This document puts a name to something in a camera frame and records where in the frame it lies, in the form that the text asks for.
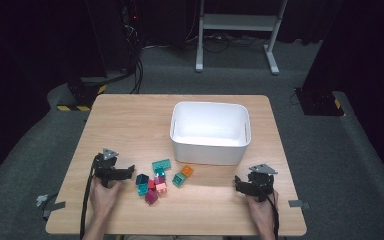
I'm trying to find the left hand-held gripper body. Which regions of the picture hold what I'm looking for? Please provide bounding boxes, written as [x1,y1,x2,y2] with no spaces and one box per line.
[93,147,125,188]

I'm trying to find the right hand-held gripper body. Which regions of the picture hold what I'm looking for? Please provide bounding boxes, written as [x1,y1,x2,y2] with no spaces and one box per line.
[246,163,279,203]

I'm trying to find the large magenta building block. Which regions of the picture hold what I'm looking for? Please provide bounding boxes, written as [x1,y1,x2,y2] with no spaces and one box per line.
[144,189,159,206]

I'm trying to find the pink building block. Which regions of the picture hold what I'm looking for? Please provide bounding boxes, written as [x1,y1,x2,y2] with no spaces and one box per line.
[155,182,168,197]

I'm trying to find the white plastic bin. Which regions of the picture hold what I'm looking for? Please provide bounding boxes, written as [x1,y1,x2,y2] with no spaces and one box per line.
[169,101,252,166]

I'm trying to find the green building block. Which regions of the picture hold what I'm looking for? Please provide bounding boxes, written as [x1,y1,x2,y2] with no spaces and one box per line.
[171,172,188,189]

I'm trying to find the orange building block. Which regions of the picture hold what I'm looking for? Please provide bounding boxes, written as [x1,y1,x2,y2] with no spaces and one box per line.
[180,164,194,178]

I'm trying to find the person's right hand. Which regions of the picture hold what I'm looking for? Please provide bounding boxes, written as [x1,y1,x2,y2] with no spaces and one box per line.
[245,190,279,231]

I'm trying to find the person's left hand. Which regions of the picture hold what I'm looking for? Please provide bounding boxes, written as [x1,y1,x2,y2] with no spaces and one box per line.
[89,178,124,218]

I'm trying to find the grey tape strip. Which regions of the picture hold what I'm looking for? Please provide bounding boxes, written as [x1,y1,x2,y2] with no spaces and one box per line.
[288,199,311,211]
[42,200,67,219]

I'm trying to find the black stand base striped tape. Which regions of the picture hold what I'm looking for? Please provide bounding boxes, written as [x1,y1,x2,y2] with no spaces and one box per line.
[57,74,108,113]

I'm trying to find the white metal stand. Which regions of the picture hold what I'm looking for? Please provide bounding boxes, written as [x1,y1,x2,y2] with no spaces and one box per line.
[195,0,288,76]

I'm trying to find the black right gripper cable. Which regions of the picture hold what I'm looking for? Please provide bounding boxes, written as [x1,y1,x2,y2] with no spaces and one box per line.
[263,186,280,240]

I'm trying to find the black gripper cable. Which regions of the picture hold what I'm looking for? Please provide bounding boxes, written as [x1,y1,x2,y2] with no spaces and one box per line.
[263,186,280,240]
[79,159,96,240]

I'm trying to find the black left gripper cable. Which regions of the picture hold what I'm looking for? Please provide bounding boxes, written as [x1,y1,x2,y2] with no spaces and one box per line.
[79,159,96,240]

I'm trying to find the bundle of black cables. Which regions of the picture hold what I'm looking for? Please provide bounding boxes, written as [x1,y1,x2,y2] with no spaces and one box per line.
[123,19,145,95]

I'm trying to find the black floor cables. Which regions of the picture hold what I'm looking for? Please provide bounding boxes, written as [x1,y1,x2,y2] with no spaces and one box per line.
[186,31,268,54]

